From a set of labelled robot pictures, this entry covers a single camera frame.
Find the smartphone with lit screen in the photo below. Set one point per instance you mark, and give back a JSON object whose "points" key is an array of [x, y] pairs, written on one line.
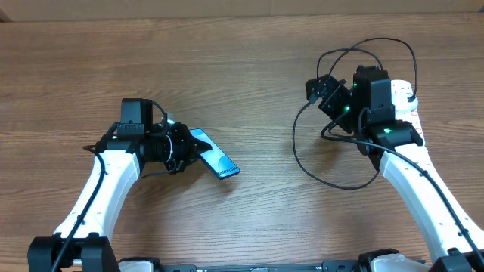
{"points": [[215, 158]]}

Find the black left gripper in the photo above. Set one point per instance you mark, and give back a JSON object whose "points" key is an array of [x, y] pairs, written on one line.
{"points": [[187, 148]]}

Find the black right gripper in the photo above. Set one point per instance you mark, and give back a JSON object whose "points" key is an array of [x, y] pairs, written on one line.
{"points": [[335, 91]]}

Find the white power strip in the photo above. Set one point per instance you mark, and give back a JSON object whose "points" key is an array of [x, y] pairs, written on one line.
{"points": [[402, 86]]}

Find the white charger adapter plug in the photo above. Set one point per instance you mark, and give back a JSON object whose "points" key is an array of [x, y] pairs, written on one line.
{"points": [[402, 103]]}

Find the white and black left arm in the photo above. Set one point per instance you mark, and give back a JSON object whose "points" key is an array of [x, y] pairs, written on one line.
{"points": [[120, 156]]}

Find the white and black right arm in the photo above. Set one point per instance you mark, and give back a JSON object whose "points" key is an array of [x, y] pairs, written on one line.
{"points": [[380, 116]]}

